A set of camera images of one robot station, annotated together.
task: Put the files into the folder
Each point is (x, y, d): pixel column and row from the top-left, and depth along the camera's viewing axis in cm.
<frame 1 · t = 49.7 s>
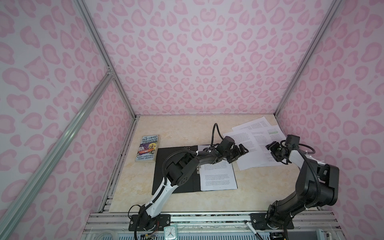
left hand: (247, 152, 90), fingers open
right hand: (270, 146, 94), fingers open
black file folder: (192, 183, 88), on the table
white printed sheet centre: (219, 176, 90), on the table
white printed sheet back: (254, 158, 99), on the table
white printed sheet middle: (258, 123, 116), on the table
white sheet green header: (264, 136, 109), on the table
colourful paperback book: (146, 151, 99), point 3 cm above the table

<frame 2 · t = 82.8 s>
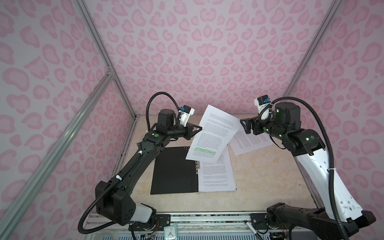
left hand: (202, 126, 71), fingers closed
right hand: (250, 116, 65), fingers open
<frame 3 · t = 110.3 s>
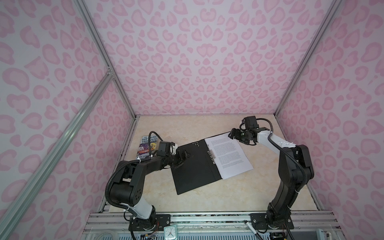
left hand: (188, 158, 91), fingers open
right hand: (235, 135, 96), fingers open
black file folder: (199, 169, 92), on the table
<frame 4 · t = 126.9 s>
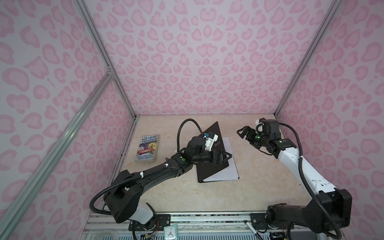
left hand: (228, 154, 72), fingers open
right hand: (242, 133, 81), fingers open
